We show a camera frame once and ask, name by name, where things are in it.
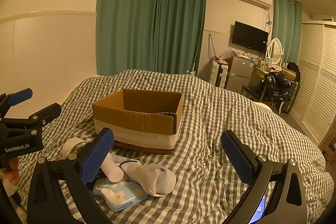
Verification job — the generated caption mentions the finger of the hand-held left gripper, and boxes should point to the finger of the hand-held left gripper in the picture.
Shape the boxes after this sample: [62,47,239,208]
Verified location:
[0,103,62,136]
[0,88,33,119]

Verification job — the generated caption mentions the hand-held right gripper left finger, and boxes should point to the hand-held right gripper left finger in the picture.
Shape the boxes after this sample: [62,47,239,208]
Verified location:
[26,127,114,224]

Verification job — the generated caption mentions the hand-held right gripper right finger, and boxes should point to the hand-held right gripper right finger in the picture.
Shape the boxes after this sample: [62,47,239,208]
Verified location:
[220,130,309,224]

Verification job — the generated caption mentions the light blue tissue packet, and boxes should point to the light blue tissue packet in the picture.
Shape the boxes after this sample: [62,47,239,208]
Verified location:
[92,180,149,212]

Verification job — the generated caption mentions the cardboard box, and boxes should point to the cardboard box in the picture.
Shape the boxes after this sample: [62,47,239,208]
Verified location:
[92,89,183,156]

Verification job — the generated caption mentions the white grey sock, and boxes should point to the white grey sock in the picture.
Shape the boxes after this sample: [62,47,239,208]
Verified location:
[119,161,177,197]

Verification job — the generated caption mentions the person's left hand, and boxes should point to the person's left hand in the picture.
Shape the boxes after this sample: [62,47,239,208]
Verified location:
[0,157,20,186]

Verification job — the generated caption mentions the white plastic bottle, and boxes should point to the white plastic bottle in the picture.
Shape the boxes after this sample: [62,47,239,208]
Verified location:
[101,152,124,183]

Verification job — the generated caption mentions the green checked blanket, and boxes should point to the green checked blanket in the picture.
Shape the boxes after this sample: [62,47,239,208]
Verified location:
[10,69,335,224]

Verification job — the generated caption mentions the smartphone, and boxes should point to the smartphone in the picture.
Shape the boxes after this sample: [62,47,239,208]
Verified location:
[248,194,266,224]

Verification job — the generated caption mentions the dark chair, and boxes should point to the dark chair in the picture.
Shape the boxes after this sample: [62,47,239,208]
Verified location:
[241,80,271,104]

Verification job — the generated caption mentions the silver small fridge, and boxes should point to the silver small fridge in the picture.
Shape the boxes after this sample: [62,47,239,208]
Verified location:
[225,55,256,89]

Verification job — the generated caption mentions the white suitcase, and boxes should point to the white suitcase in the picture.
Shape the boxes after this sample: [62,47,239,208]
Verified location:
[209,60,229,88]

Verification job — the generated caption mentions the wooden stool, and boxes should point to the wooden stool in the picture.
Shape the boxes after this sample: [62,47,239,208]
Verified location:
[319,139,336,164]

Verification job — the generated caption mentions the clear plastic bag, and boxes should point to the clear plastic bag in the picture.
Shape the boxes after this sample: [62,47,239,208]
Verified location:
[219,47,238,60]

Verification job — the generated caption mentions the black bag on table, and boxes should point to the black bag on table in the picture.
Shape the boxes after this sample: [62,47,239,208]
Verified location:
[287,62,300,80]

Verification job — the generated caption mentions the white oval mirror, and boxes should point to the white oval mirror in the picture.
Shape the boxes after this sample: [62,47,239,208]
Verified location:
[266,38,284,66]

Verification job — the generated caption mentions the white slatted wardrobe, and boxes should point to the white slatted wardrobe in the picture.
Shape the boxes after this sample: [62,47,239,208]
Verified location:
[289,20,336,146]

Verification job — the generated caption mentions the narrow green curtain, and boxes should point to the narrow green curtain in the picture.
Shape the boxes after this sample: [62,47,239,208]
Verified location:
[273,0,303,64]

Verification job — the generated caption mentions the wide green curtain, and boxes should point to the wide green curtain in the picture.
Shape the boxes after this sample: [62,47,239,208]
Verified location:
[96,0,208,77]

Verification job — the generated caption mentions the wall cable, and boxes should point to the wall cable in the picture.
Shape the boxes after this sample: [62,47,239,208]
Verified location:
[207,34,218,59]

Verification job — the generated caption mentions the black wall television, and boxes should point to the black wall television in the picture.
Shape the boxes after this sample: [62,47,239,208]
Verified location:
[232,21,269,54]

